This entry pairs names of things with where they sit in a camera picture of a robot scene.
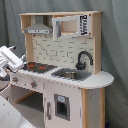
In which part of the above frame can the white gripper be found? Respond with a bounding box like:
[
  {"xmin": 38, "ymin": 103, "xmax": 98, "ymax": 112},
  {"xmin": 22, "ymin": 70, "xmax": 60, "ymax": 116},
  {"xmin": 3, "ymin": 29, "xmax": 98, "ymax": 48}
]
[{"xmin": 0, "ymin": 46, "xmax": 24, "ymax": 72}]

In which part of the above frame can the white oven door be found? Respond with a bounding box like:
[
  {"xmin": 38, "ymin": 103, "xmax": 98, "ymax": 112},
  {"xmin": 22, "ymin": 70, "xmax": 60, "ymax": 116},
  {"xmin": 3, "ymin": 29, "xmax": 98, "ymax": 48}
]
[{"xmin": 0, "ymin": 86, "xmax": 13, "ymax": 104}]

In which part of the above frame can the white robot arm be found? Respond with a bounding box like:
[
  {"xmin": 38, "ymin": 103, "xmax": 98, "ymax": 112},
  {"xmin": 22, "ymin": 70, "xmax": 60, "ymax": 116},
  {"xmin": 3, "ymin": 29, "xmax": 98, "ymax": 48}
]
[{"xmin": 0, "ymin": 46, "xmax": 35, "ymax": 128}]

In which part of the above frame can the wooden toy kitchen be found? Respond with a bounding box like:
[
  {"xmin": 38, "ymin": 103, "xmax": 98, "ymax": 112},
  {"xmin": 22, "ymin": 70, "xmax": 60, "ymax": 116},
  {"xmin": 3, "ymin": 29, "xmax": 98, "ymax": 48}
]
[{"xmin": 10, "ymin": 11, "xmax": 114, "ymax": 128}]

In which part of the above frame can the left stove knob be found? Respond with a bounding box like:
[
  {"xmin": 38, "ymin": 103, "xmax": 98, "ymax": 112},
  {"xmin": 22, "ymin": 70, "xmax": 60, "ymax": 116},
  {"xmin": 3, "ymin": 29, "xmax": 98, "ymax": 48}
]
[{"xmin": 12, "ymin": 77, "xmax": 18, "ymax": 82}]

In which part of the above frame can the stove knob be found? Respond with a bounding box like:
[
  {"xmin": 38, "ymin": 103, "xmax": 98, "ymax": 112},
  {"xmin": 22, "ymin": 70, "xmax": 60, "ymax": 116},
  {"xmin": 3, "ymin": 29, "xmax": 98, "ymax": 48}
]
[
  {"xmin": 12, "ymin": 77, "xmax": 18, "ymax": 82},
  {"xmin": 31, "ymin": 81, "xmax": 37, "ymax": 88}
]

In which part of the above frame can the black toy stovetop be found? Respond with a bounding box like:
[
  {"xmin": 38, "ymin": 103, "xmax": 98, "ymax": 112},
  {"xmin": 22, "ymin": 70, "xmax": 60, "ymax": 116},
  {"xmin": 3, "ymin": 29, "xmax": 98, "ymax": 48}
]
[{"xmin": 23, "ymin": 62, "xmax": 55, "ymax": 73}]

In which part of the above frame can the right stove knob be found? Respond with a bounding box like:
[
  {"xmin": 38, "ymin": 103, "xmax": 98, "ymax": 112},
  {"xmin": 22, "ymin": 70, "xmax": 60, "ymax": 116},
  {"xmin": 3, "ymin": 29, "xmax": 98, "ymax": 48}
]
[{"xmin": 31, "ymin": 81, "xmax": 37, "ymax": 88}]

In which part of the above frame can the grey range hood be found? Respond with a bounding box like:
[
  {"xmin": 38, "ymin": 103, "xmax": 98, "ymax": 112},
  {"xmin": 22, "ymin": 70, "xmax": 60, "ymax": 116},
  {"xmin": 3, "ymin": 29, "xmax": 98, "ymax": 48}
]
[{"xmin": 24, "ymin": 16, "xmax": 52, "ymax": 34}]

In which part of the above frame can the grey toy sink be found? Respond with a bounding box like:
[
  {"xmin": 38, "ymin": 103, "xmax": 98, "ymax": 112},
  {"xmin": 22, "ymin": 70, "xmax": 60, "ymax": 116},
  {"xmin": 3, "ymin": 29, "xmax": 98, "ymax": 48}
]
[{"xmin": 52, "ymin": 68, "xmax": 92, "ymax": 81}]

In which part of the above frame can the white cabinet door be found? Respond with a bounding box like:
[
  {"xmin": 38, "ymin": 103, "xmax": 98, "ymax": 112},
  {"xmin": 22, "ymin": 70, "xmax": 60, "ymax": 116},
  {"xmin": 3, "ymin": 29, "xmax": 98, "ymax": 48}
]
[{"xmin": 44, "ymin": 81, "xmax": 82, "ymax": 128}]

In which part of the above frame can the black toy faucet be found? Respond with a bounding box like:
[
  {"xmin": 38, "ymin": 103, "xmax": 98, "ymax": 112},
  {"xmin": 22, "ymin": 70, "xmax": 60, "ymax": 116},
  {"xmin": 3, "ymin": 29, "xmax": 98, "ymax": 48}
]
[{"xmin": 75, "ymin": 51, "xmax": 93, "ymax": 70}]

